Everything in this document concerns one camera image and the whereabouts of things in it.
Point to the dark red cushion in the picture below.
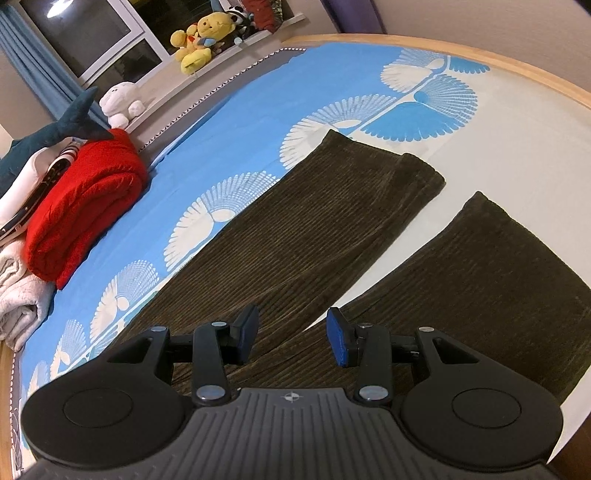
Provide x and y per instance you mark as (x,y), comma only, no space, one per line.
(261,14)

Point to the black and white plush toy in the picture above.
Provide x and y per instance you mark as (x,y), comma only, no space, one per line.
(240,21)

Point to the white window sill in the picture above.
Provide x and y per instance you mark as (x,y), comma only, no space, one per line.
(184,85)

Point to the purple bag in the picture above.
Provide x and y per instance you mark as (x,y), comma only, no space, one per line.
(351,16)

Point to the yellow bear plush toy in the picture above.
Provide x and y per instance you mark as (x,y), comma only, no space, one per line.
(214,27)

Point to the grey mattress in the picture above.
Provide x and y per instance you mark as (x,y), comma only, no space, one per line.
(221,87)

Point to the yellow duck plush toy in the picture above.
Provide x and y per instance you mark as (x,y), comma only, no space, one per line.
(194,57)

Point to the white pillow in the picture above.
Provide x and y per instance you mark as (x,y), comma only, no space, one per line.
(23,184)

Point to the window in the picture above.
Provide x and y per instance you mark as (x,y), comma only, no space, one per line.
(92,32)

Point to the blue and white printed bedsheet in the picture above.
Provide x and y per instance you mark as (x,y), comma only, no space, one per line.
(231,129)

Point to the red knitted blanket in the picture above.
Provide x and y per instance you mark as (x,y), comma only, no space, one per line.
(87,203)

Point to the dark star printed blanket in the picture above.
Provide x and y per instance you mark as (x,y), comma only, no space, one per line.
(41,189)

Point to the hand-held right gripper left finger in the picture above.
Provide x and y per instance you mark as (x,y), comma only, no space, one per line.
(248,336)

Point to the blue curtain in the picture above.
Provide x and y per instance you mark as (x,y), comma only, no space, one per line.
(41,64)

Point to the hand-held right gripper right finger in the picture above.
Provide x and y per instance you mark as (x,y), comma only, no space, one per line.
(337,337)

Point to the blue shark plush toy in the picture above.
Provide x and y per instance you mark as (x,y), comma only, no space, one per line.
(74,122)

